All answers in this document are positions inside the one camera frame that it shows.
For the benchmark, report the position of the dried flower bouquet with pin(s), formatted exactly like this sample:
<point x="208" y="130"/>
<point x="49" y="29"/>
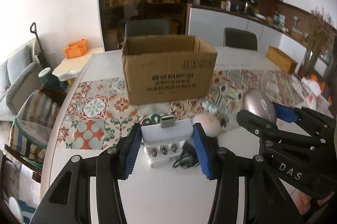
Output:
<point x="321" y="34"/>

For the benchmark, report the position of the round pink night light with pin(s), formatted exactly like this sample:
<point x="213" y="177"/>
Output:
<point x="209" y="122"/>

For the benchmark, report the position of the white battery charger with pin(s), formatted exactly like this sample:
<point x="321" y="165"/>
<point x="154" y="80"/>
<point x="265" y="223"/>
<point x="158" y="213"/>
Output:
<point x="164" y="141"/>

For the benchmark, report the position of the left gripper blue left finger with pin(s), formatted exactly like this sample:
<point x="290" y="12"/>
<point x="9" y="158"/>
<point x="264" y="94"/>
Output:
<point x="128" y="148"/>

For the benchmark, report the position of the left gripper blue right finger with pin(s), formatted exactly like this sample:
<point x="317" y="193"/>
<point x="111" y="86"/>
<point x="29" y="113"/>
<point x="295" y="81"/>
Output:
<point x="206" y="149"/>

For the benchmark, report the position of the grey oval mouse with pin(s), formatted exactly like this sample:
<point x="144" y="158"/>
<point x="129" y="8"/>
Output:
<point x="258" y="103"/>

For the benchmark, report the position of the black power adapter with cable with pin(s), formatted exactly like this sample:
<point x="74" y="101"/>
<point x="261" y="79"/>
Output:
<point x="188" y="158"/>

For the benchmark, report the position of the dark dining chair left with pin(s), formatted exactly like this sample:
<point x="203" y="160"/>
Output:
<point x="147" y="27"/>

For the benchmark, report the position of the white flower-shaped side table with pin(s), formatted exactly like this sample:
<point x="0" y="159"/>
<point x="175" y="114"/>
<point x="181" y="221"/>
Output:
<point x="71" y="68"/>

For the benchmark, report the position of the grey sofa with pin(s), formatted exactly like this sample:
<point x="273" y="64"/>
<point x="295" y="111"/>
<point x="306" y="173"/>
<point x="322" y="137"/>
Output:
<point x="19" y="78"/>

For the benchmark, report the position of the dark dining chair right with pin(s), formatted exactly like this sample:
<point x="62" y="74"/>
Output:
<point x="240" y="39"/>

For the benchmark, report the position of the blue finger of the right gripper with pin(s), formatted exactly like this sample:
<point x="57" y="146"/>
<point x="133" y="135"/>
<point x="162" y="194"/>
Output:
<point x="285" y="113"/>
<point x="257" y="126"/>

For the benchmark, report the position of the patterned table runner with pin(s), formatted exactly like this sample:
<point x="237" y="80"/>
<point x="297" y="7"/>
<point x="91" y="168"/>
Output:
<point x="100" y="114"/>

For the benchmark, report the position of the dark dining chair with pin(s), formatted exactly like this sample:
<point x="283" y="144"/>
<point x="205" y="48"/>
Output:
<point x="147" y="27"/>
<point x="240" y="39"/>

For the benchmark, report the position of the brown cardboard box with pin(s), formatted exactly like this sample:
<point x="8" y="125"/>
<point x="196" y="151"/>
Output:
<point x="161" y="68"/>

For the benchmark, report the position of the white tower fan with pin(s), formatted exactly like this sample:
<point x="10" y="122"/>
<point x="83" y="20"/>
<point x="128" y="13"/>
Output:
<point x="46" y="74"/>

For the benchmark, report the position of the striped cushion chair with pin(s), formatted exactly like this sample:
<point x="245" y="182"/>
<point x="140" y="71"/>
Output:
<point x="31" y="129"/>

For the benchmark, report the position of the upright vacuum cleaner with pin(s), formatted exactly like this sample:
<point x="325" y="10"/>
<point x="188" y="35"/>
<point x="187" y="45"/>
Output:
<point x="40" y="54"/>

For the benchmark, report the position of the orange plastic crate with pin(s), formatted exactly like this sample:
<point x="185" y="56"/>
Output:
<point x="76" y="49"/>

